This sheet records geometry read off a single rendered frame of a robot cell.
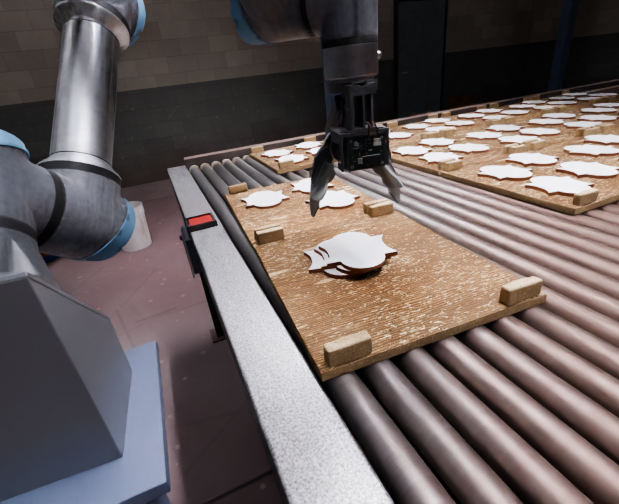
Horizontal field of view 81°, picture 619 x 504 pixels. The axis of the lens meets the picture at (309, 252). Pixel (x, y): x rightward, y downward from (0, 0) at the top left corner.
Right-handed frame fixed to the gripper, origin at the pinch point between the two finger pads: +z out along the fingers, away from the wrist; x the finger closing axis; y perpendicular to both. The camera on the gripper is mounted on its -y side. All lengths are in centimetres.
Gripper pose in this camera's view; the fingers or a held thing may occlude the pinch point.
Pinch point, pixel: (354, 209)
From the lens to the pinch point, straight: 62.9
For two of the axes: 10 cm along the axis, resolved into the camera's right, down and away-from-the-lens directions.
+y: 1.7, 4.3, -8.9
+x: 9.8, -1.7, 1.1
